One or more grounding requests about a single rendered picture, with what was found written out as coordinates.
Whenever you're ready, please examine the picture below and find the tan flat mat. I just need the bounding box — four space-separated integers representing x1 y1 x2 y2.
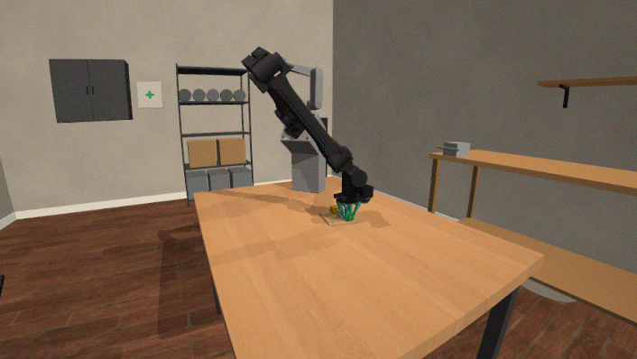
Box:
319 211 364 226

